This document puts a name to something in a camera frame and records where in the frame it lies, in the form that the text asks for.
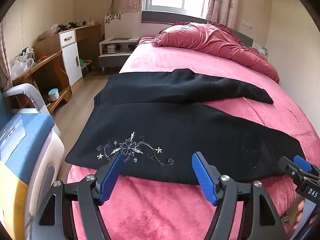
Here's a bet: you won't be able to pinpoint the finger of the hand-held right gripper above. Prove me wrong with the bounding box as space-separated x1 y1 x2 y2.
278 156 306 182
293 155 320 179

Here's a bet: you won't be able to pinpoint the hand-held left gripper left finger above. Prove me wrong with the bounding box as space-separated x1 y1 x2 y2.
30 152 125 240

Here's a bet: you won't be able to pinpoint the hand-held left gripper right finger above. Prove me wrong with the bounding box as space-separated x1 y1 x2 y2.
192 151 286 240

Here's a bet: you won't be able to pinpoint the black embroidered pants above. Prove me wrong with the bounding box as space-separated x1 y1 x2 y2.
65 68 308 184

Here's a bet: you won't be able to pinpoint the person's right hand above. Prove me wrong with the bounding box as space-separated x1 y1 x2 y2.
291 199 316 231

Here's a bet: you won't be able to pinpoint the pink bed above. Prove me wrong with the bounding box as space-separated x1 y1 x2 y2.
67 36 320 240

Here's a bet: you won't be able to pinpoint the blue grey chair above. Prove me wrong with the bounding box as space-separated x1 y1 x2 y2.
0 84 66 234

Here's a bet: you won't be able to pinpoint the teal pot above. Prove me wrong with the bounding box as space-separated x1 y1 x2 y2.
48 88 60 102

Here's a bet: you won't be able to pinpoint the floral bedside cabinet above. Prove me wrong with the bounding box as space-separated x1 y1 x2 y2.
252 41 269 60

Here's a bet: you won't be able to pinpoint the white grey nightstand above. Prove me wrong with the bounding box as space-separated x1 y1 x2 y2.
98 37 140 72

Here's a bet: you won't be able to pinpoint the wooden desk with white cabinet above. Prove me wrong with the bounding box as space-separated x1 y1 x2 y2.
34 24 101 87

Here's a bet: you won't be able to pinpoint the low wooden desk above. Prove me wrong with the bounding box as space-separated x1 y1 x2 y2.
11 50 73 114

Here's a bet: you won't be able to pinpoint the red duvet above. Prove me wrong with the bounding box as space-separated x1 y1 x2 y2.
151 21 280 84

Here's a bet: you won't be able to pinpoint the clear plastic bag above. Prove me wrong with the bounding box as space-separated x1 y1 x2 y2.
10 55 35 79

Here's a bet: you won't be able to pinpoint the white floral panel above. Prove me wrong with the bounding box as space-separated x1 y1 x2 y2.
104 11 143 42

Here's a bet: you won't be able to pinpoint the pink basket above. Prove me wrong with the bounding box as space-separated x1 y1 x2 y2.
39 29 57 40

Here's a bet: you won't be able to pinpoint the grey headboard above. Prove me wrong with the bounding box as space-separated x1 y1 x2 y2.
141 10 254 48

